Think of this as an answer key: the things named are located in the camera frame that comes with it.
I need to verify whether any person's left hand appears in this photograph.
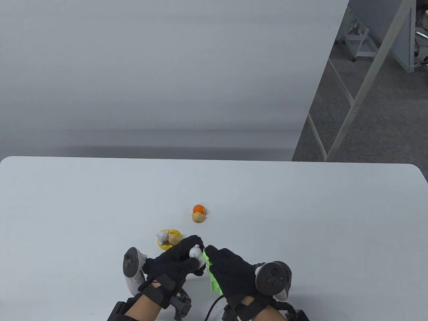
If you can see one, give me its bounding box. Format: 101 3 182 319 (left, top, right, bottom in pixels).
138 235 205 296

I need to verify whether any person's right hand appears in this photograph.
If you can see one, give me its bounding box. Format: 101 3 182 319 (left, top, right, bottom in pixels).
204 245 266 298

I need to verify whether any green cleaning cloth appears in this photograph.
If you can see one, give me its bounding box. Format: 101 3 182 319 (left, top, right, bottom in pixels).
202 249 224 296

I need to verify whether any small white cat ornament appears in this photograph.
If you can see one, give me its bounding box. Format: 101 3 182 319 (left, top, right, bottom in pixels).
189 244 205 268

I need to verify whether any yellow boat animals ornament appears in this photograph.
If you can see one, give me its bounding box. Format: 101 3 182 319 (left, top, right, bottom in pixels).
156 229 183 250

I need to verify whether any orange-shelled tan dog ornament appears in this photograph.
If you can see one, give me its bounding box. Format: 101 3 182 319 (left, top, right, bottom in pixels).
191 204 206 223

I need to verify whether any person's right forearm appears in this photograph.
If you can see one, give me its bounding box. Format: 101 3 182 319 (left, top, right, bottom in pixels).
251 298 289 321

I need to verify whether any person's left forearm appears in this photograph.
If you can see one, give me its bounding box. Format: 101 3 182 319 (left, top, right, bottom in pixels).
125 294 163 321

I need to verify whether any right grey black controller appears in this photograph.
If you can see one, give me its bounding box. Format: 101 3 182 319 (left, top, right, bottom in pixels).
255 261 292 300

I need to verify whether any grey black controller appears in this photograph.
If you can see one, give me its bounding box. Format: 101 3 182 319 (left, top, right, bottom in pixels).
255 261 292 300
123 247 148 296

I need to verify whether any left grey black controller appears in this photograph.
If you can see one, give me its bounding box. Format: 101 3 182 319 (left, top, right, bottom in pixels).
123 247 148 296

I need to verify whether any white backdrop panel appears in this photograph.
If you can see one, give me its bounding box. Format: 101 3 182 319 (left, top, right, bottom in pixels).
0 0 350 162

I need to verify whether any grey partition panel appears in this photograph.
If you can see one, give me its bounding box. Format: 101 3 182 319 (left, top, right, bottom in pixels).
349 0 417 73

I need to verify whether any office chair base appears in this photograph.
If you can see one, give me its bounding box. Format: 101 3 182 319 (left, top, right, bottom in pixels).
414 0 428 69

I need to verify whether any black left wrist mount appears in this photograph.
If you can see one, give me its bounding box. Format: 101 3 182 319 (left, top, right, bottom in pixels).
107 274 193 321

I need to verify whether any black cable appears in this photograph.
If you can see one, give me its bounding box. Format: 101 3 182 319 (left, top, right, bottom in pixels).
205 296 224 321

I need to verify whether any white metal support frame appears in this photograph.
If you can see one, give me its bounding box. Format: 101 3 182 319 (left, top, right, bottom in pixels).
306 0 417 162

